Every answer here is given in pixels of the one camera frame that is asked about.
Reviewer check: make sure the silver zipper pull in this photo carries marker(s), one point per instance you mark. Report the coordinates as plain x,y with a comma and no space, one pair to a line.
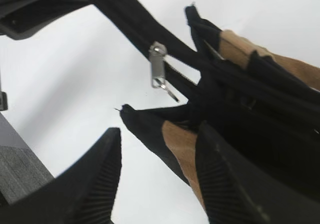
157,54

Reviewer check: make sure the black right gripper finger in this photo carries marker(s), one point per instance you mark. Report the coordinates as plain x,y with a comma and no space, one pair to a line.
84,194
235,191

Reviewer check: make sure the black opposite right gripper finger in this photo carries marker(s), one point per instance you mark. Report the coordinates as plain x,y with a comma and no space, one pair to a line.
21,19

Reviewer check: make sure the black bag with tan handles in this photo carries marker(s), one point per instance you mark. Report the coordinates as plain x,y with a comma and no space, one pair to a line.
255,102

